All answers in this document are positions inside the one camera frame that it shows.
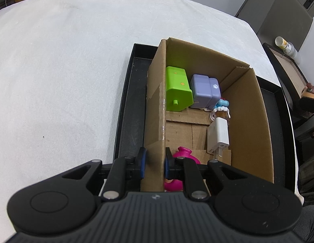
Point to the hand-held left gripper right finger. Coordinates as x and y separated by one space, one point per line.
167 167

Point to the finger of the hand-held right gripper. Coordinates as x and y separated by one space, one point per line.
308 104

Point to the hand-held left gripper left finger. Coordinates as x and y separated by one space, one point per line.
143 162

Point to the small tan toy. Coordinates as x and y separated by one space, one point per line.
310 95

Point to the pink doll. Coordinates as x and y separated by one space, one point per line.
183 154

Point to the black shallow tray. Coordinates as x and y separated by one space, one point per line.
132 111

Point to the white charger plug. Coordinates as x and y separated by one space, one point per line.
219 134

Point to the brown cardboard box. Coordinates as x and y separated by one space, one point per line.
248 121

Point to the brown toy jar white frill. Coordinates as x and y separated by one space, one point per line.
221 113

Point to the small blue toy figure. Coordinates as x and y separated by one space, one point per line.
222 103

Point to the purple plastic toy box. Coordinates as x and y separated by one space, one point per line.
202 88

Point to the black tray with brown inside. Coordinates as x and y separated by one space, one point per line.
286 65

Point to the white bottle with yellow label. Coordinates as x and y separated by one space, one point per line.
283 44

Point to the dark cloth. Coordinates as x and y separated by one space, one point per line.
310 174

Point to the green plastic toy box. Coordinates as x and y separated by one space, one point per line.
177 86

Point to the person's grey trouser leg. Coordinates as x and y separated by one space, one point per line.
311 222

